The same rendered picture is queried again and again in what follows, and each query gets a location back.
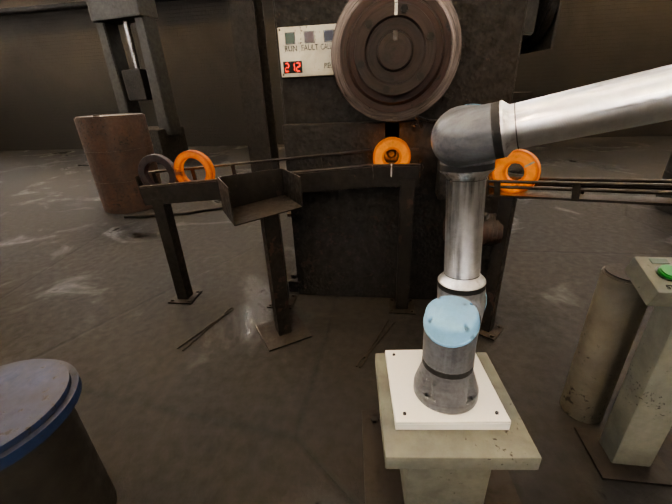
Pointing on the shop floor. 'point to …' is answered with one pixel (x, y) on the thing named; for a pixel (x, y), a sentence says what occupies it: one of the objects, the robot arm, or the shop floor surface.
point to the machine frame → (340, 235)
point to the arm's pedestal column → (427, 478)
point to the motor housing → (492, 230)
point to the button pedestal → (640, 393)
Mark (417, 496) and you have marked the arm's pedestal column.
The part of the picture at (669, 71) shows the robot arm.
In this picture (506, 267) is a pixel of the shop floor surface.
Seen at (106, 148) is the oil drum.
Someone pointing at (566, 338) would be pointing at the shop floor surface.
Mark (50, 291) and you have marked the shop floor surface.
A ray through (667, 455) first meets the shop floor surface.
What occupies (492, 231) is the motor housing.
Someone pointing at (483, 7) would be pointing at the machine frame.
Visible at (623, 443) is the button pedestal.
